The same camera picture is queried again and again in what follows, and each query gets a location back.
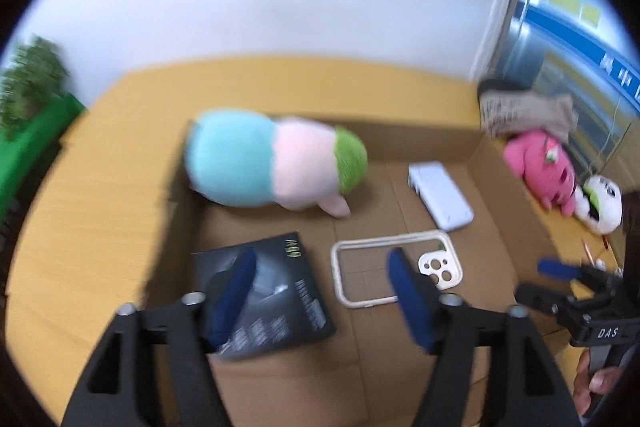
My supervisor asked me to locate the person's right hand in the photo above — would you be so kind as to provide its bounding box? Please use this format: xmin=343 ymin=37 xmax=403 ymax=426
xmin=572 ymin=351 xmax=626 ymax=417

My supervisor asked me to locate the row of yellow sticky notes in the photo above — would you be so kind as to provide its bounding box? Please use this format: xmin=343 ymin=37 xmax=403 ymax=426
xmin=532 ymin=0 xmax=601 ymax=26

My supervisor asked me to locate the white rectangular box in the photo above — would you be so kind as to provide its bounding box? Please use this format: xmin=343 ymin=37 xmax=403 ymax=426
xmin=407 ymin=161 xmax=475 ymax=232

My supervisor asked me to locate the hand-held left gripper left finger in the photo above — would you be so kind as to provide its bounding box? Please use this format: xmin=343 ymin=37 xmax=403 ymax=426
xmin=60 ymin=248 xmax=258 ymax=427

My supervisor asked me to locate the white phone case frame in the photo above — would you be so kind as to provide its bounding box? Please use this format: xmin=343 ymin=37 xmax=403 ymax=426
xmin=330 ymin=229 xmax=465 ymax=308

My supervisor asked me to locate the teal pink green plush toy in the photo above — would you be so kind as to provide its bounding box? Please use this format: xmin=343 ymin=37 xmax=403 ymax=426
xmin=184 ymin=108 xmax=369 ymax=219

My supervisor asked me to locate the black product box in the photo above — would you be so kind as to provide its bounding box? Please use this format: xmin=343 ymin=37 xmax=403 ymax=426
xmin=191 ymin=232 xmax=337 ymax=363

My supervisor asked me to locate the wooden desktop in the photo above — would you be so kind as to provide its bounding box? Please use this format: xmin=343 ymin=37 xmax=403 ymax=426
xmin=5 ymin=59 xmax=640 ymax=427

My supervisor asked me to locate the white plush toy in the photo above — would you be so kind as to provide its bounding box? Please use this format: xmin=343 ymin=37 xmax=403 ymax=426
xmin=572 ymin=174 xmax=623 ymax=235

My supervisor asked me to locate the brown cardboard box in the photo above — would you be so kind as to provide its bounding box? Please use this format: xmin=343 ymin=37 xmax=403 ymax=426
xmin=167 ymin=112 xmax=576 ymax=427

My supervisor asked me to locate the blue glass banner strip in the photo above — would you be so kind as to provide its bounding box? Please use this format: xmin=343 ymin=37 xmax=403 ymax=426
xmin=520 ymin=2 xmax=640 ymax=108

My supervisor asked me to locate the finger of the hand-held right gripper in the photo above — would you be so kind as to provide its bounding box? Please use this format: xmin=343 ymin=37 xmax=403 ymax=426
xmin=537 ymin=258 xmax=616 ymax=293
xmin=515 ymin=283 xmax=581 ymax=323

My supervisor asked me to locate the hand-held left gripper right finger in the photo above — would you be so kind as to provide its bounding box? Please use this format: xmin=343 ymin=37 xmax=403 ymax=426
xmin=389 ymin=248 xmax=583 ymax=427

